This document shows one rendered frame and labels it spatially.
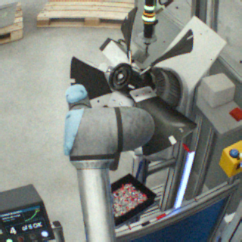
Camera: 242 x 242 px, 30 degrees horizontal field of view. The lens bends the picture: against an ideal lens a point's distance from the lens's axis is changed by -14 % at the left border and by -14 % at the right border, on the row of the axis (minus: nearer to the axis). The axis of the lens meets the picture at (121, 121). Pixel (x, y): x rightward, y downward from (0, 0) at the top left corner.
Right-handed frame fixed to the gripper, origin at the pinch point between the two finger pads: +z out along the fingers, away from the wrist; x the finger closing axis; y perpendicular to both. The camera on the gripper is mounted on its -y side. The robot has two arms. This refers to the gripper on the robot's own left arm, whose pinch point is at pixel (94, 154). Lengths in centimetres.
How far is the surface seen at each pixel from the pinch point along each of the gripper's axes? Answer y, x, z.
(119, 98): 18.6, 9.7, -10.3
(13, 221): -41, -39, -37
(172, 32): 84, 82, 36
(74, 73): 10.7, 39.0, -7.4
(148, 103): 25.2, -3.3, -14.5
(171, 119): 28.5, -13.9, -13.0
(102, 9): 96, 254, 118
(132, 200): 3.0, -20.1, 13.2
